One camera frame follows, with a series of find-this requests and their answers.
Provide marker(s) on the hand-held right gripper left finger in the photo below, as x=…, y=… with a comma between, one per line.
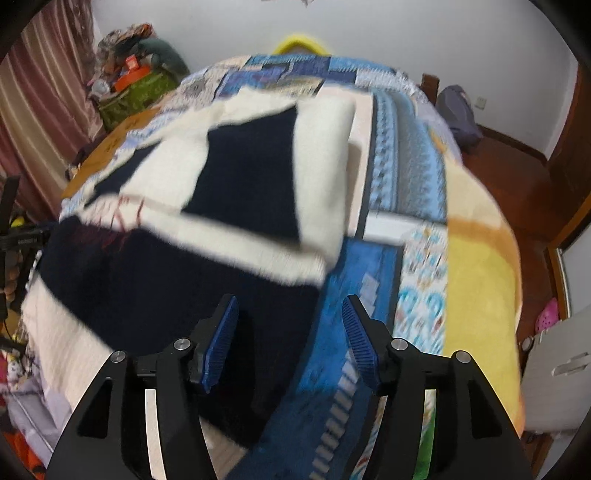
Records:
x=222, y=339

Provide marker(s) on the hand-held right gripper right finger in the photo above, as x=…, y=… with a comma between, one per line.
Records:
x=358, y=339

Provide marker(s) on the cream and navy striped sweater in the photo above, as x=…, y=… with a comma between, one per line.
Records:
x=249, y=184

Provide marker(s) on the pile of mixed clothes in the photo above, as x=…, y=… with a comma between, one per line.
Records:
x=120, y=46

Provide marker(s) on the yellow fleece blanket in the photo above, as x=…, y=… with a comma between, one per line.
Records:
x=480, y=277

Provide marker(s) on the pink shoe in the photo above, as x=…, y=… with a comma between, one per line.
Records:
x=547, y=316

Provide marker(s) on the blue patchwork blanket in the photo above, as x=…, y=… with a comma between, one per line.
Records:
x=411, y=152

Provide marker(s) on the white plastic board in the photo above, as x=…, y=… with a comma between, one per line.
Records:
x=554, y=378

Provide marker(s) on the colourful laundry heap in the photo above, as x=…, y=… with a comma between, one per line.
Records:
x=23, y=406

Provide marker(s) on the wooden lap desk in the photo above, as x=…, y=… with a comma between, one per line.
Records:
x=106, y=147

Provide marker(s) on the black tripod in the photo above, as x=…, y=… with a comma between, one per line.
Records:
x=9, y=240

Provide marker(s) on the grey backpack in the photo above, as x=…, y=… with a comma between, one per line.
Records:
x=457, y=115

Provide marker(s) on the green storage bag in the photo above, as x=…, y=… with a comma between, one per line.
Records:
x=138, y=99

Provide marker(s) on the orange box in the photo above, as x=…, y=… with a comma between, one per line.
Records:
x=131, y=76

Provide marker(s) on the pink striped curtain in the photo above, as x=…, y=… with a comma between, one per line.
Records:
x=41, y=106

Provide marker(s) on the yellow foam tube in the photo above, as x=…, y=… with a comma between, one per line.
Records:
x=300, y=42

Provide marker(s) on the wooden bed frame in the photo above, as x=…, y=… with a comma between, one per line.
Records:
x=429, y=87

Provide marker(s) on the white wall socket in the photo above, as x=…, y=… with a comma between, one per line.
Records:
x=481, y=102

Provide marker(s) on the wooden door frame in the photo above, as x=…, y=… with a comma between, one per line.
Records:
x=572, y=161

